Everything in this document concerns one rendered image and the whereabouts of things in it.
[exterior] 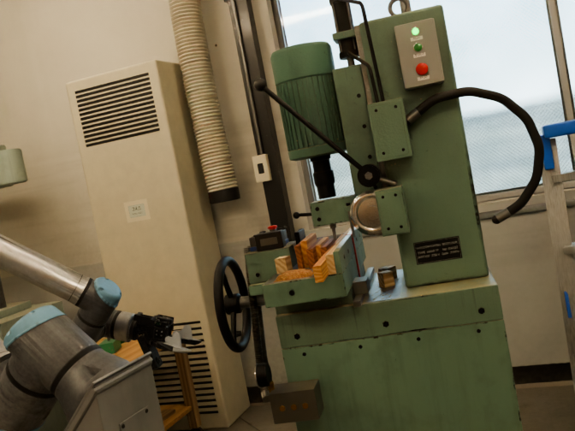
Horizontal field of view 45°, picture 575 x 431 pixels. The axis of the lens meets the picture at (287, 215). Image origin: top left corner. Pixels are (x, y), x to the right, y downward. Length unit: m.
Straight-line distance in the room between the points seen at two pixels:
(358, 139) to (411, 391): 0.68
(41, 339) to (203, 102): 1.91
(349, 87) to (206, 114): 1.56
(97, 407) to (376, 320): 0.71
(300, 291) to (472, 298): 0.43
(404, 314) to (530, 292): 1.57
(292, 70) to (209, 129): 1.49
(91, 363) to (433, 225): 0.93
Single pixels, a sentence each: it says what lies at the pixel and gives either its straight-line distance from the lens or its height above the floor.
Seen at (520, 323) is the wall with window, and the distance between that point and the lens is 3.37.
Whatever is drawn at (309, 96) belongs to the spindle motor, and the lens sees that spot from 1.93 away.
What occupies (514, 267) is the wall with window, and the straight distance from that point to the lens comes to 3.31.
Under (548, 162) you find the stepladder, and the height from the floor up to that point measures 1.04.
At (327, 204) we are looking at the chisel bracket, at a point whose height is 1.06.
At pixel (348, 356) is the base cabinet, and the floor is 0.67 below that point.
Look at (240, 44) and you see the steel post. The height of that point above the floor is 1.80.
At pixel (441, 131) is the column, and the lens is 1.88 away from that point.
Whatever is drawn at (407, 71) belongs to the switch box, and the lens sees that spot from 1.82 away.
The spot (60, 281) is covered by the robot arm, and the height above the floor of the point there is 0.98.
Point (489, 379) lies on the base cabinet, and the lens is 1.87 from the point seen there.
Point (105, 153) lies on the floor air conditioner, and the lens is 3.54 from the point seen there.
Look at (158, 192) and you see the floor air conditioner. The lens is 3.40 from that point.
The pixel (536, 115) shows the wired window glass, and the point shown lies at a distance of 3.32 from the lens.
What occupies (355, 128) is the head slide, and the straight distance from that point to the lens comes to 1.93.
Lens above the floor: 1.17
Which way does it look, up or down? 4 degrees down
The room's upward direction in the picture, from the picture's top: 11 degrees counter-clockwise
